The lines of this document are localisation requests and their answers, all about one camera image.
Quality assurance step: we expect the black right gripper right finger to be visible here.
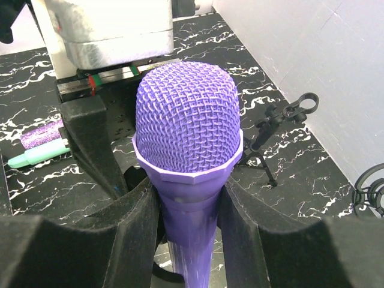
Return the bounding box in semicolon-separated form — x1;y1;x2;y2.
219;179;383;287

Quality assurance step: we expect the purple glitter microphone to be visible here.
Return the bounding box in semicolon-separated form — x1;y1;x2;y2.
20;119;64;149

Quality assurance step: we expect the black shock mount tripod stand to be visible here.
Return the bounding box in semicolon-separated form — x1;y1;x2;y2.
352;163;383;218

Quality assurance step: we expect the mint green toy microphone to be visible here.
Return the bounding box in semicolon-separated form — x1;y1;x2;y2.
8;138;70;169

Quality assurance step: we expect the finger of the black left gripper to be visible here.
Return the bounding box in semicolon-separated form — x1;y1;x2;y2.
59;95;128;199

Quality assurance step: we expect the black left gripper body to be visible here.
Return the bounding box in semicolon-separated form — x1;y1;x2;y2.
56;58;180;103

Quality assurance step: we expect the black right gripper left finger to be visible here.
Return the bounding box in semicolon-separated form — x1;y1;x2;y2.
1;179;159;287

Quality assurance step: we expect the black slim tripod stand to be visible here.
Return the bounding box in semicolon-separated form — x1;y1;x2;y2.
236;92;320;188

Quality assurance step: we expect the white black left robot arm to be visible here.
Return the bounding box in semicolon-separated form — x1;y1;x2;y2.
1;1;174;199

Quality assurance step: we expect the purple toy microphone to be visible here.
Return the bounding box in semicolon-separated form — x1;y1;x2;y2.
133;61;243;287

